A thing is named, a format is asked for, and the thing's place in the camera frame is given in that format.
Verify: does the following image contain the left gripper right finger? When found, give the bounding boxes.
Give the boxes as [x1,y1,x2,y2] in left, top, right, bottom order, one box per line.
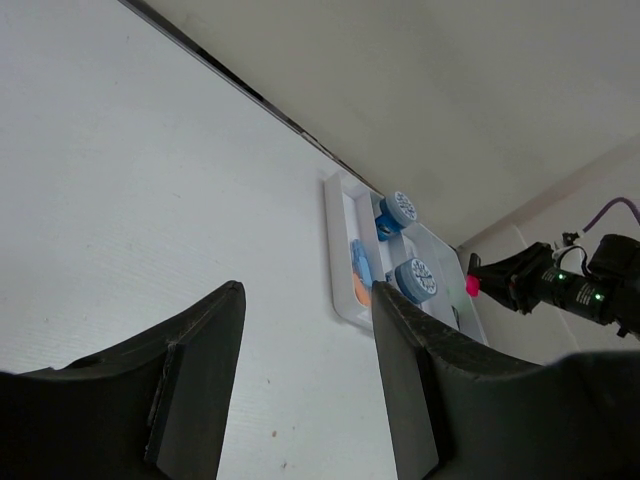
[372,282,639,479]

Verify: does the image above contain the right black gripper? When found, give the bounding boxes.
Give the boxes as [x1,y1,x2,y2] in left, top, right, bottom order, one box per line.
[474,234,639,337]

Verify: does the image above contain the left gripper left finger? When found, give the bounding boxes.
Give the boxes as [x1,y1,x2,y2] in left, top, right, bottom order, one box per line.
[1,281,246,479]

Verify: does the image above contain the pink highlighter marker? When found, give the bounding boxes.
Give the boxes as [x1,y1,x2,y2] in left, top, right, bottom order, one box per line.
[465,253,481,298]

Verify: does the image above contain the blue putty jar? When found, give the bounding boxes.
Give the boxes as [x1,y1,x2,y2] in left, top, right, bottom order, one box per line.
[375,191,418,242]
[385,258,438,305]

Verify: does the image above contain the orange correction tape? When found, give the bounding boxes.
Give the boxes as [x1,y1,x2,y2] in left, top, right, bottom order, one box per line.
[352,272,371,308]

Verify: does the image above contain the blue correction tape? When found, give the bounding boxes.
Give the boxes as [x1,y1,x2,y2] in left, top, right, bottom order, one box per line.
[350,239,373,291]

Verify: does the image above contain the white plastic organizer tray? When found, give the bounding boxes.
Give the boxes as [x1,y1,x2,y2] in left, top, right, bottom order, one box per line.
[324,172,488,344]

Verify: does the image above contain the green highlighter marker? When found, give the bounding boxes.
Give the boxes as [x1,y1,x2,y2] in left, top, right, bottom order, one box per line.
[448,289,461,328]

